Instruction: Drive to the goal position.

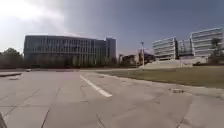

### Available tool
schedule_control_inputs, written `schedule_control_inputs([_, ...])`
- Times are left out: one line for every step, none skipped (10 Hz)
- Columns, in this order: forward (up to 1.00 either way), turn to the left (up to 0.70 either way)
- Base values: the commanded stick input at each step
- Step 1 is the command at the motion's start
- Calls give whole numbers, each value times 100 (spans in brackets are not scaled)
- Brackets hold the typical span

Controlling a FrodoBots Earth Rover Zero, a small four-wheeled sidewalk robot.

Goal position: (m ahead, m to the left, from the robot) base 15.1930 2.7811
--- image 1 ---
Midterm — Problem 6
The low brown brick building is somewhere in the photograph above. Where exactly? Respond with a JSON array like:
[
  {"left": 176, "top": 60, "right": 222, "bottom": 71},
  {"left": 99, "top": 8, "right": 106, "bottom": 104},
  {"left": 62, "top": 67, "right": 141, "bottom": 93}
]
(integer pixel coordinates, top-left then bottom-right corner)
[{"left": 118, "top": 50, "right": 156, "bottom": 67}]

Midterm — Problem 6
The white painted line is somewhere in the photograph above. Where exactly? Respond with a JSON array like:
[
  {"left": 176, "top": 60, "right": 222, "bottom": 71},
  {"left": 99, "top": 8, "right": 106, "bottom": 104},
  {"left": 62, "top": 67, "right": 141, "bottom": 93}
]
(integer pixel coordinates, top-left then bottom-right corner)
[{"left": 79, "top": 74, "right": 114, "bottom": 99}]

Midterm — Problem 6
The lamp pole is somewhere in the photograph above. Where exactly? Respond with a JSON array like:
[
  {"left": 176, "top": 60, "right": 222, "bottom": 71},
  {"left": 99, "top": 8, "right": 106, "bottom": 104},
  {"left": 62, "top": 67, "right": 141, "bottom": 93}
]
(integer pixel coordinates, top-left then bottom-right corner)
[{"left": 140, "top": 41, "right": 146, "bottom": 69}]

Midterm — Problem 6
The grey concrete slab pavement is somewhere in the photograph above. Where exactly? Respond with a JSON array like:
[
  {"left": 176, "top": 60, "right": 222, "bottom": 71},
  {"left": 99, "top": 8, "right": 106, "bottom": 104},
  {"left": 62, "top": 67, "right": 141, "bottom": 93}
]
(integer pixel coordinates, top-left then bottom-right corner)
[{"left": 0, "top": 68, "right": 224, "bottom": 128}]

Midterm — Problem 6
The large dark glass building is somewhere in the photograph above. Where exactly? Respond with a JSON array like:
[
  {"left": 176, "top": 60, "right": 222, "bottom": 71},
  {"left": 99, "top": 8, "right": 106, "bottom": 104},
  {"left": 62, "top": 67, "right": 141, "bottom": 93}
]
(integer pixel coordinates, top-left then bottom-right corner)
[{"left": 23, "top": 34, "right": 118, "bottom": 67}]

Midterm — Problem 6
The white tiered building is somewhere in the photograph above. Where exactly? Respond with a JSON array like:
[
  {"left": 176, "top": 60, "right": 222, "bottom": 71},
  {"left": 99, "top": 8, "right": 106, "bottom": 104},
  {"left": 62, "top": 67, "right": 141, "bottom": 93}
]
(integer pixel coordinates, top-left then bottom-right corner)
[
  {"left": 190, "top": 27, "right": 224, "bottom": 60},
  {"left": 151, "top": 36, "right": 179, "bottom": 61}
]

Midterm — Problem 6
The grey building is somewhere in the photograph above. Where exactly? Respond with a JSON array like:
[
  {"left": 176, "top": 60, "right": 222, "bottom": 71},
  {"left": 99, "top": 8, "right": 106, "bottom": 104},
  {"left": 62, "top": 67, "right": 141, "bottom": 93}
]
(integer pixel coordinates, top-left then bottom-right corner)
[{"left": 177, "top": 38, "right": 194, "bottom": 57}]

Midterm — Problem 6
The dry grass field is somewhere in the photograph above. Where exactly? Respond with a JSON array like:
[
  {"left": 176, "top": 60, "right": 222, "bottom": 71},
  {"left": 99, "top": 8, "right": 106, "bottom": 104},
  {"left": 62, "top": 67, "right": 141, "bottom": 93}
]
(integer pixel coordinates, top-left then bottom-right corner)
[{"left": 96, "top": 65, "right": 224, "bottom": 90}]

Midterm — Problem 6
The row of trees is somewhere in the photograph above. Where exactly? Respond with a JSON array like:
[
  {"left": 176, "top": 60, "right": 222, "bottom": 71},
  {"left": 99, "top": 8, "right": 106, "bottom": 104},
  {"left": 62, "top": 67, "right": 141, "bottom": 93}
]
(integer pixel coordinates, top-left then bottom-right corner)
[{"left": 0, "top": 47, "right": 118, "bottom": 70}]

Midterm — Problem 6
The dark grass patch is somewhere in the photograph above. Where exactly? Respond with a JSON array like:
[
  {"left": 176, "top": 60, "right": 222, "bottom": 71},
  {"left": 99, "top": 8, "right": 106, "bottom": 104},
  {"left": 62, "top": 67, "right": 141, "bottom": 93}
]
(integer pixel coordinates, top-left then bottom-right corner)
[{"left": 0, "top": 72, "right": 22, "bottom": 78}]

